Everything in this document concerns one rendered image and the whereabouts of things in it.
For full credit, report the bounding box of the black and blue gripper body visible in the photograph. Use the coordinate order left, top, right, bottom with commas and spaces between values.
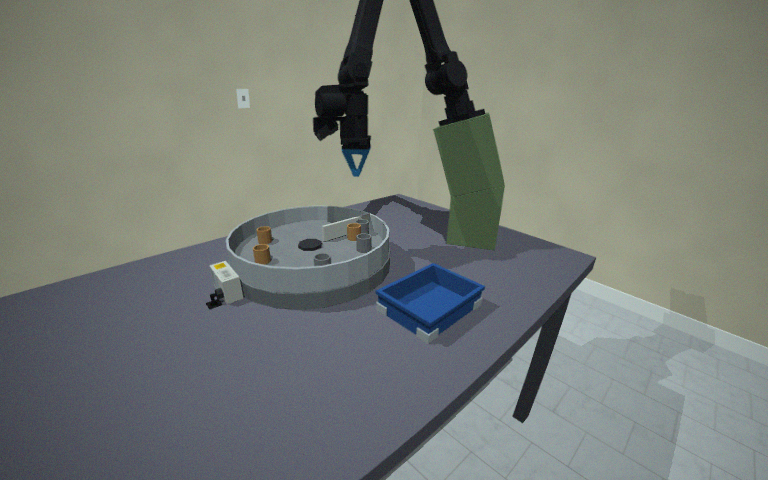
341, 116, 371, 150

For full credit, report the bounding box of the bronze bushing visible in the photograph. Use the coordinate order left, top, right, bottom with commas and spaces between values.
253, 244, 271, 265
257, 226, 272, 244
347, 223, 361, 241

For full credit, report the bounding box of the blue open crate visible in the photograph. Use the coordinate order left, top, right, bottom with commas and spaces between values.
376, 263, 484, 344

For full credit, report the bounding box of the grey metal bushing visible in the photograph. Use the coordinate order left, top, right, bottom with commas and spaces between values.
314, 253, 331, 266
356, 233, 371, 253
355, 219, 369, 234

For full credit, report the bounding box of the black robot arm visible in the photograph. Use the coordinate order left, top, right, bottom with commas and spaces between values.
313, 0, 485, 141

